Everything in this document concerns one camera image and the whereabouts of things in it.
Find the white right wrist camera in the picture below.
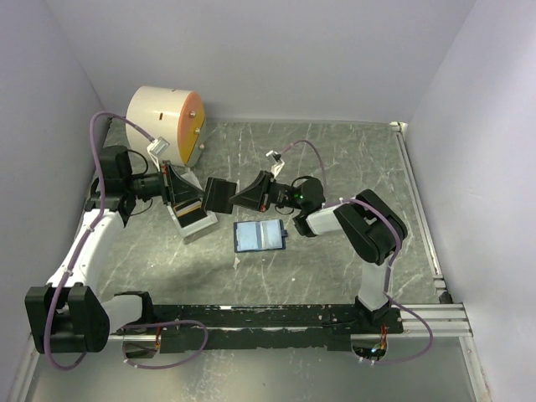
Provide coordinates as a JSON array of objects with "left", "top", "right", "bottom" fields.
[{"left": 265, "top": 150, "right": 285, "bottom": 178}]

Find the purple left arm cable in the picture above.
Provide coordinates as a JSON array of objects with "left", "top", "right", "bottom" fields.
[{"left": 44, "top": 111, "right": 209, "bottom": 372}]

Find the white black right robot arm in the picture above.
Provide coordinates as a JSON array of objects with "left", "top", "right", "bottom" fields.
[{"left": 229, "top": 171, "right": 408, "bottom": 333}]

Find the black card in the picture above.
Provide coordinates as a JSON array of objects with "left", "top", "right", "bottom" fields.
[
  {"left": 172, "top": 200, "right": 201, "bottom": 218},
  {"left": 202, "top": 177, "right": 237, "bottom": 214}
]

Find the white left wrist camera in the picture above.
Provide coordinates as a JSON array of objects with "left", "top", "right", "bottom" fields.
[{"left": 147, "top": 137, "right": 169, "bottom": 169}]

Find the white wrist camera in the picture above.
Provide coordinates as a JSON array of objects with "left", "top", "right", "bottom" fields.
[
  {"left": 147, "top": 137, "right": 169, "bottom": 169},
  {"left": 265, "top": 150, "right": 285, "bottom": 178}
]

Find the white round mini drawer cabinet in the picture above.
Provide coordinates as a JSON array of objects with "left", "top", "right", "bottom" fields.
[{"left": 126, "top": 85, "right": 207, "bottom": 168}]

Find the aluminium extrusion rail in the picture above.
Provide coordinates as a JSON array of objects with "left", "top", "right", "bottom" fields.
[{"left": 31, "top": 301, "right": 474, "bottom": 340}]

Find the white plastic card tray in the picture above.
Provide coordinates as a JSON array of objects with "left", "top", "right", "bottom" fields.
[{"left": 167, "top": 198, "right": 218, "bottom": 238}]

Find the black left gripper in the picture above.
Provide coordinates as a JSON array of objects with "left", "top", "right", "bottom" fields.
[{"left": 125, "top": 160, "right": 204, "bottom": 206}]

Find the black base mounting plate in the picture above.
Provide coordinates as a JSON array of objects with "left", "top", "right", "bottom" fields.
[{"left": 104, "top": 303, "right": 405, "bottom": 355}]

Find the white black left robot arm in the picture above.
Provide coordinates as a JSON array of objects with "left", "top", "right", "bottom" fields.
[{"left": 24, "top": 146, "right": 203, "bottom": 354}]

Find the blue leather card holder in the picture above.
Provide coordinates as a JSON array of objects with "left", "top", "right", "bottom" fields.
[{"left": 234, "top": 219, "right": 288, "bottom": 253}]

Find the aluminium right side rail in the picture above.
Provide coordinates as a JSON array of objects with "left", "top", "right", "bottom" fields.
[{"left": 389, "top": 120, "right": 493, "bottom": 402}]

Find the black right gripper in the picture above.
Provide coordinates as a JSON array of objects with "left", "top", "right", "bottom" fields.
[{"left": 228, "top": 170, "right": 304, "bottom": 213}]

